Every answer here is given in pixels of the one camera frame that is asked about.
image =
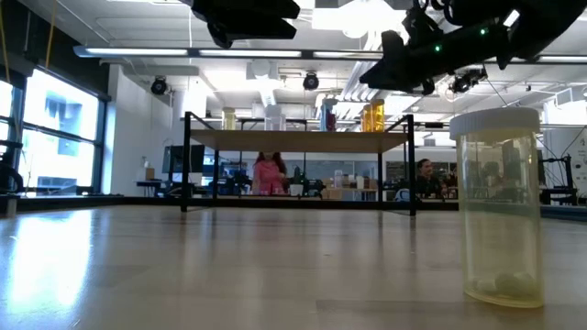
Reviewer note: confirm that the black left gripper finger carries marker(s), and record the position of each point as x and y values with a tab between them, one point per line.
247	9
247	29

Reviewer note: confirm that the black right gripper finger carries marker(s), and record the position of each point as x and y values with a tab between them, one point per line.
399	73
394	46

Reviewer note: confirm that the orange medicine bottle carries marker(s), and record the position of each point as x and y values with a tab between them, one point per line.
378	117
366	120

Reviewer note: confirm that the blue medicine bottle white cap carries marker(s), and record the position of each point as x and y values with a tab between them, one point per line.
326	110

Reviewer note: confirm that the red medicine bottle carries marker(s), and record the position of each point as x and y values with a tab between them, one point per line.
331	123

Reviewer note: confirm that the yellow medicine bottle white cap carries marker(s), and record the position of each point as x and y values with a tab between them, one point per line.
229	120

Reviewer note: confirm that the clear medicine bottle white cap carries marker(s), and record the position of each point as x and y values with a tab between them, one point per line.
274	120

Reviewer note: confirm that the clear plastic pill bottle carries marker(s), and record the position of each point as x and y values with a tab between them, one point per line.
500	206

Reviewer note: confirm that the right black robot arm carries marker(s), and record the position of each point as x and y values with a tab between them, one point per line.
550	18

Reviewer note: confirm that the long ceiling light fixture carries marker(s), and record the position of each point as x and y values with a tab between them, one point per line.
183	51

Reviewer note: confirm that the black ceiling spotlight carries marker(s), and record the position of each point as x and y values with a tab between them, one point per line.
310	81
159	86

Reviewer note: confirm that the short ceiling light fixture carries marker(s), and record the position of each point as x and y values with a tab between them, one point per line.
564	59

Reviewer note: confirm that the seated person in dark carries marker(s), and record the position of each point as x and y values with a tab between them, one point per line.
428	181

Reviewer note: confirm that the black computer monitor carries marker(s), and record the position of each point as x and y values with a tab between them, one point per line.
176	159

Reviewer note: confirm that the person in pink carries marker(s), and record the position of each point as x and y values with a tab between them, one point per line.
268	176

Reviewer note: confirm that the white potted plant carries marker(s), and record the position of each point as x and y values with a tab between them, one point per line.
296	189

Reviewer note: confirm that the black equipment stand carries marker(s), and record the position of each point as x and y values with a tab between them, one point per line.
561	183

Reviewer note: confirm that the small cardboard box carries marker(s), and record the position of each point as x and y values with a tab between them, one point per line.
150	173

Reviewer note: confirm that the large window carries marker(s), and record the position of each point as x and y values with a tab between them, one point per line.
59	137

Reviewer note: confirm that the black hanging ceiling camera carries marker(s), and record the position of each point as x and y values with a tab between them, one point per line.
465	81

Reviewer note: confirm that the wooden shelf with black frame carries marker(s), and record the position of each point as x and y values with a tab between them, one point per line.
298	141

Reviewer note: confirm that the black aluminium rig frame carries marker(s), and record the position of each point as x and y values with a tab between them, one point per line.
91	201

